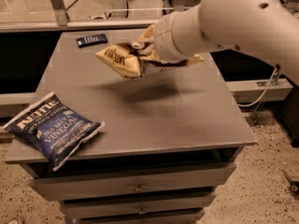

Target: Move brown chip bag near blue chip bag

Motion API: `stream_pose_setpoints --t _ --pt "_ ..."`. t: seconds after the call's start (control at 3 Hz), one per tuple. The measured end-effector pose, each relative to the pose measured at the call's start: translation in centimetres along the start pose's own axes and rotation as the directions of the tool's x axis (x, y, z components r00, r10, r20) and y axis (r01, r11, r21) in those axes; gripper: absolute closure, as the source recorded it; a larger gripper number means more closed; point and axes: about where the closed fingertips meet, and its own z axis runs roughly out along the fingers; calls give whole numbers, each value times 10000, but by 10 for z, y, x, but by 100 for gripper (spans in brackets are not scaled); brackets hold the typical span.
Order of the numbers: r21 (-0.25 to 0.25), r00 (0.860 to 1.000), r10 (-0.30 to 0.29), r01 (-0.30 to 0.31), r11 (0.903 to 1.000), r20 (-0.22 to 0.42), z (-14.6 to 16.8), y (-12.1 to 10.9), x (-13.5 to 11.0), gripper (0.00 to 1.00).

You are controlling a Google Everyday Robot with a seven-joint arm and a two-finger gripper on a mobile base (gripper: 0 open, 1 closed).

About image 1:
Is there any brown sea salt chip bag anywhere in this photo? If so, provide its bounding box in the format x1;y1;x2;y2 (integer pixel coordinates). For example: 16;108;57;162
95;43;204;79

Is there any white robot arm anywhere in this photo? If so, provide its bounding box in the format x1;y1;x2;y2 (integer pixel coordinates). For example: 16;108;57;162
138;0;299;84

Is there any blue salt vinegar chip bag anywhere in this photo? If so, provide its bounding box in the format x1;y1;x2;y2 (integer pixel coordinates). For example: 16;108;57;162
4;92;105;171

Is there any small dark blue snack packet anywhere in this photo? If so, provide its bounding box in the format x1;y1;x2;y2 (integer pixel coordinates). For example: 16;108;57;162
76;34;108;48

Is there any grey metal railing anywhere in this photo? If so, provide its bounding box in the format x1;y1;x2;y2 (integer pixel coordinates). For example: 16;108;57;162
0;0;200;34

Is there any grey drawer cabinet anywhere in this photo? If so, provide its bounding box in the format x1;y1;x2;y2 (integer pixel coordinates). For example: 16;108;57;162
4;25;258;224

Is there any top grey drawer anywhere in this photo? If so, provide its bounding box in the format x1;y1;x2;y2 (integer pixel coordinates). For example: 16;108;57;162
30;162;235;201

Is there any grey drawer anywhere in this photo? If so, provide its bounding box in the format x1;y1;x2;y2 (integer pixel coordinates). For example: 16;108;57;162
30;162;235;201
78;209;205;224
61;192;216;219

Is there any bottom grey drawer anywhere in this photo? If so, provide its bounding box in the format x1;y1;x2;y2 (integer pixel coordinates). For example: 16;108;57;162
78;209;205;224

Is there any middle grey drawer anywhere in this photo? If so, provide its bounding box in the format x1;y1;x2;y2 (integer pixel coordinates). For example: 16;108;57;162
61;192;216;219

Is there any white cable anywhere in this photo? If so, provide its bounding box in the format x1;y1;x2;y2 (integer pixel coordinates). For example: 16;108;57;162
236;67;281;108

